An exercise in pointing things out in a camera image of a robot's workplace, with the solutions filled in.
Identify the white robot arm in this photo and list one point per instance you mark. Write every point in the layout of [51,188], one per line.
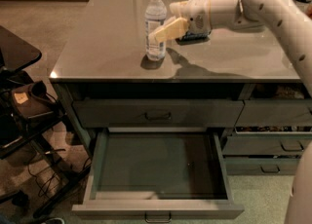
[291,27]

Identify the grey right bottom drawer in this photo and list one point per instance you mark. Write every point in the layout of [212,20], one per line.
[260,166]

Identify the black side table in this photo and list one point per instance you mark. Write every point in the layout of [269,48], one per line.
[16,55]

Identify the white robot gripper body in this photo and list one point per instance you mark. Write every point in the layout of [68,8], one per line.
[197,15]

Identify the open grey middle drawer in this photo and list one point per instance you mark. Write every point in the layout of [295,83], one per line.
[158,178]

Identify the closed grey top drawer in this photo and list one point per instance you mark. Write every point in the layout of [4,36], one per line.
[200,113]

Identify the grey right top drawer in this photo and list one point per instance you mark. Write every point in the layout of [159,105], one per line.
[276,112]

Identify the brown bag with tag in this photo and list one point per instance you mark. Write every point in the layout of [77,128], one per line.
[32,103]

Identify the blue soda can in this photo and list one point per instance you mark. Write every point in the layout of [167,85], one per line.
[193,37]

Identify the grey right middle drawer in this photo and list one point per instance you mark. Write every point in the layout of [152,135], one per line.
[265,141]

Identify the clear plastic water bottle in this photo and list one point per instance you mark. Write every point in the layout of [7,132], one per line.
[155,15]

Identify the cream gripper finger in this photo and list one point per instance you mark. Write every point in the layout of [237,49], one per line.
[171,29]
[177,9]

